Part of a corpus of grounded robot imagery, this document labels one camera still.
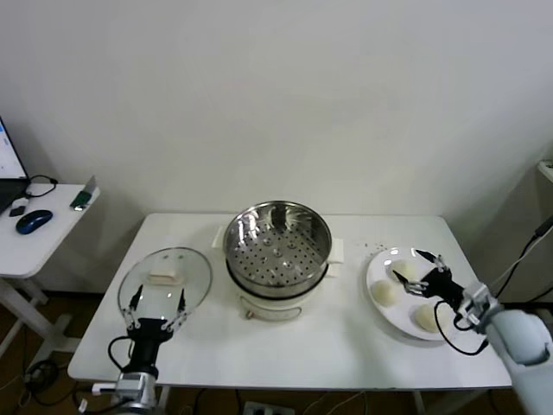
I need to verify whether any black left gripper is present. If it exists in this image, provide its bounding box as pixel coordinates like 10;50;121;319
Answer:
122;284;188;369

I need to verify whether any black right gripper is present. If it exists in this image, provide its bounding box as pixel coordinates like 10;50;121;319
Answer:
392;249;466;310

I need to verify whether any white steamed baozi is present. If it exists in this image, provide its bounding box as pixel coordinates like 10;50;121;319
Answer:
391;259;419;282
371;279;401;308
412;303;448;335

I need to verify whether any round glass pot lid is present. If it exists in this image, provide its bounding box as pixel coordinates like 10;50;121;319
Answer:
117;246;213;330

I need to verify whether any perforated steel steamer basket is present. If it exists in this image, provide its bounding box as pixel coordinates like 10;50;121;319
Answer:
210;200;346;299

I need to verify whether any round white plate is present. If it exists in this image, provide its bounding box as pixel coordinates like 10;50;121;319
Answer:
365;246;472;342

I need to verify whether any white electric cooking pot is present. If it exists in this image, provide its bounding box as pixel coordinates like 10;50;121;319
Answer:
211;233;346;323

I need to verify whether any white side table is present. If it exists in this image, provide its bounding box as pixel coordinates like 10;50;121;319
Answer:
0;183;101;364

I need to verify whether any green circuit card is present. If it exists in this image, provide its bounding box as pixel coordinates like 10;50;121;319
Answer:
69;175;97;213

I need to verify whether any blue computer mouse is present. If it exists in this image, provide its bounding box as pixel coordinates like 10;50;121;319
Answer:
15;208;54;236

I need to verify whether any white floor power strip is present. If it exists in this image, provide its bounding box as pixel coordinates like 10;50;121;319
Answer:
244;400;295;415

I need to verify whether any white shelf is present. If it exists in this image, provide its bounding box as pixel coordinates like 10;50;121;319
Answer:
537;158;553;191

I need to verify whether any black laptop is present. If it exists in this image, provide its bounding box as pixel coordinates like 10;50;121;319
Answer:
0;115;31;217

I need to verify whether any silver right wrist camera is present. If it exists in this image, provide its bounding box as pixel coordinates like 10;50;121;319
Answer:
461;279;497;315

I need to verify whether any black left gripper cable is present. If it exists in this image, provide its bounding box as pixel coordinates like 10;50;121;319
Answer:
107;335;135;377

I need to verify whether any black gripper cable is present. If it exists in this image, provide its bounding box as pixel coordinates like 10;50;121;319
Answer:
107;335;135;377
434;300;490;356

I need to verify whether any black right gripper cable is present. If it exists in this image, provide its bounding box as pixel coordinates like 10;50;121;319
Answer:
434;300;490;356

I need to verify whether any floor cable bundle with adapter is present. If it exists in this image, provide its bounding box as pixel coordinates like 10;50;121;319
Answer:
16;358;61;407

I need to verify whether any black laptop cable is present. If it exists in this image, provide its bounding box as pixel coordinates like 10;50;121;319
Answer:
23;174;59;201

